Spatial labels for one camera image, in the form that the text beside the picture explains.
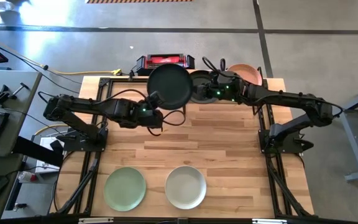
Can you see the black plate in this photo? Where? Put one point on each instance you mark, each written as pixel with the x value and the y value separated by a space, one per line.
pixel 201 76

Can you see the red and black jobsite radio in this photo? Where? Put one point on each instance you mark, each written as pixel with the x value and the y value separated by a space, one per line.
pixel 166 58

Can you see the black aluminium rig frame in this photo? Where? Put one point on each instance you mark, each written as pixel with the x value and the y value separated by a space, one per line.
pixel 126 80

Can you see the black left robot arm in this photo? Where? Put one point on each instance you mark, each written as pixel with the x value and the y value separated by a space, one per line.
pixel 89 105

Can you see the wooden shelf with black legs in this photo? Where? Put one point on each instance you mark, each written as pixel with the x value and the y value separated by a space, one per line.
pixel 192 71

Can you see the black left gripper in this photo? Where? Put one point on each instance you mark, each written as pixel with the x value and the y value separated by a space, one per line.
pixel 149 118

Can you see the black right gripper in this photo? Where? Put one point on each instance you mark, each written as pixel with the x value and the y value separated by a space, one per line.
pixel 227 90

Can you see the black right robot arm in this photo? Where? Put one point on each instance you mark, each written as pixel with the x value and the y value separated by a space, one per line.
pixel 291 98

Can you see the white metal bracket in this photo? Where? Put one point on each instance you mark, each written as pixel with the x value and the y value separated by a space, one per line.
pixel 95 221
pixel 269 221

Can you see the clear plastic bottle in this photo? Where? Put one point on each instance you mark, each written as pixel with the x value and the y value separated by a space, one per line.
pixel 26 177

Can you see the terracotta plate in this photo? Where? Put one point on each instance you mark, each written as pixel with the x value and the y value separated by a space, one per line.
pixel 244 73

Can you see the small black floor part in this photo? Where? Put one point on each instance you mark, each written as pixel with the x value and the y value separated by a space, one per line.
pixel 20 206

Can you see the dark teal plate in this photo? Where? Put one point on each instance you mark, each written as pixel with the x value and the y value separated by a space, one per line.
pixel 169 84

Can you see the grey desk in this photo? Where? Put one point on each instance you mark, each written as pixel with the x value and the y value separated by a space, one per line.
pixel 14 77

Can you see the light green plate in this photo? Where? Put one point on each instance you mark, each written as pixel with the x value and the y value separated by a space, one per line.
pixel 125 189

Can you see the white box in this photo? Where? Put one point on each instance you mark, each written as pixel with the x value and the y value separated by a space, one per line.
pixel 50 168

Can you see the black angled bar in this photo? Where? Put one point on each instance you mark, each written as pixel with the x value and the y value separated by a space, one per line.
pixel 36 151

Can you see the grey-white plate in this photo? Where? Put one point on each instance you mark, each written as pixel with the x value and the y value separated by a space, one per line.
pixel 185 187

